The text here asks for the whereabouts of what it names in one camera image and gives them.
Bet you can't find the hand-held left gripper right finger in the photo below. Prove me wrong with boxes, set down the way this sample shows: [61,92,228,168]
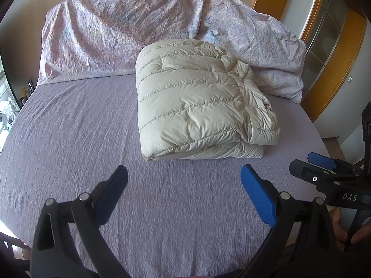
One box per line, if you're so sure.
[240,164,339,278]

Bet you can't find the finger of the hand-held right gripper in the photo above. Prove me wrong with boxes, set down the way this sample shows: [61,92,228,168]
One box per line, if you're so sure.
[308,152,363,176]
[289,159,348,190]

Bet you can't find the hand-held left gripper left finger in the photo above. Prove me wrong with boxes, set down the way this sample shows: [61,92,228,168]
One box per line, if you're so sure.
[30,165,131,278]

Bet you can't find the cream quilted down jacket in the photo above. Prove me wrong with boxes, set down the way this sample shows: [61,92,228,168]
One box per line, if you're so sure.
[136,38,281,161]

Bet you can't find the person's right hand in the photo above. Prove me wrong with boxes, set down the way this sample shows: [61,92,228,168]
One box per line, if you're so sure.
[332,208,371,252]

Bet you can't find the bed with purple sheet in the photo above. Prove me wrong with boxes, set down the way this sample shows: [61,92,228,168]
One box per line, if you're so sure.
[0,75,329,278]

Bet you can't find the dark wooden chair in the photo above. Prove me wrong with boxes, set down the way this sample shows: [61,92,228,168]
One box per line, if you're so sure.
[0,232,32,267]

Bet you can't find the wooden framed glass door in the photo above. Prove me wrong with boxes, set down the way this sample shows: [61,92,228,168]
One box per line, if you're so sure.
[252,0,371,122]

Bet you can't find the pink floral duvet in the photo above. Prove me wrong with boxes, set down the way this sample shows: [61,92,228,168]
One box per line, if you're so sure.
[38,0,307,105]

